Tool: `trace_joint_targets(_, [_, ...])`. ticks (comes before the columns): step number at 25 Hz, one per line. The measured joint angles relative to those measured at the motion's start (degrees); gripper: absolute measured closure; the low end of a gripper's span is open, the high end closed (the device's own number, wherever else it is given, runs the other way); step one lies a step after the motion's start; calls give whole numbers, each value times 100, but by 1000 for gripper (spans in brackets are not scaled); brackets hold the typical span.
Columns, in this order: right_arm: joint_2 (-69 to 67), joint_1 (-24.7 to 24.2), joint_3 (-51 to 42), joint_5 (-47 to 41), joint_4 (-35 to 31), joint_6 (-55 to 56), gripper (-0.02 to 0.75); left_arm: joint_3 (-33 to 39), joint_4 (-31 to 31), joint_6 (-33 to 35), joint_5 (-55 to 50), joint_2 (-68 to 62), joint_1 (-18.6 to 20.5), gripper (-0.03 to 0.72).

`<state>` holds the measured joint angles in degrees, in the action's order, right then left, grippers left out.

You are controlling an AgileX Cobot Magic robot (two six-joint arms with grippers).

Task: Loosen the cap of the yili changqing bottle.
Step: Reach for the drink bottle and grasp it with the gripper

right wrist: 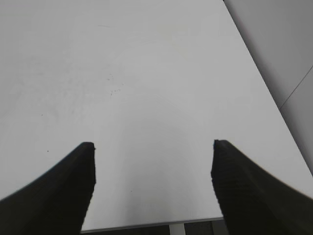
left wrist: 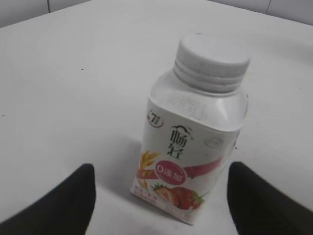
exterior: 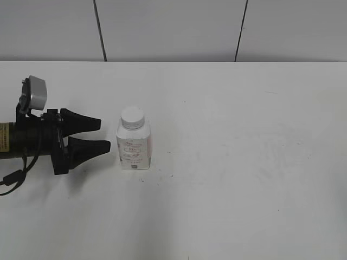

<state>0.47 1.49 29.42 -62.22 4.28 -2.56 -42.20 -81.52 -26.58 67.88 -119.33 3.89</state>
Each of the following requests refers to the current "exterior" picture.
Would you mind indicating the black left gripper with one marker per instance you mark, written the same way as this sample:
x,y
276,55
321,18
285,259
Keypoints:
x,y
43,135

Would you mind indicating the white square drink bottle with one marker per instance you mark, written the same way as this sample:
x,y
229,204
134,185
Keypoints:
x,y
134,147

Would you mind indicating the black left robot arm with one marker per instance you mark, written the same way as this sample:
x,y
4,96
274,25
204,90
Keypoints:
x,y
9,148

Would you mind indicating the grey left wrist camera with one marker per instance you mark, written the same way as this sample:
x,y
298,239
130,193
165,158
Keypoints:
x,y
33,94

